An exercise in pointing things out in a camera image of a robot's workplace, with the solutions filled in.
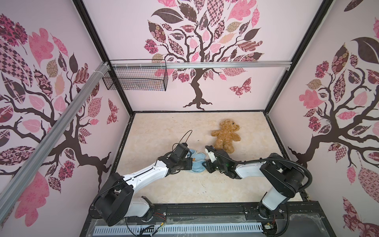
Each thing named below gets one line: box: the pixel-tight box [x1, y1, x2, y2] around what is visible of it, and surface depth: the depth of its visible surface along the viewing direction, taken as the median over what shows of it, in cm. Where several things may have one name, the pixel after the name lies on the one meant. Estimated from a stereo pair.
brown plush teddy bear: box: [210, 118, 241, 154], surface depth 100 cm
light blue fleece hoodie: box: [188, 149, 207, 173], surface depth 92 cm
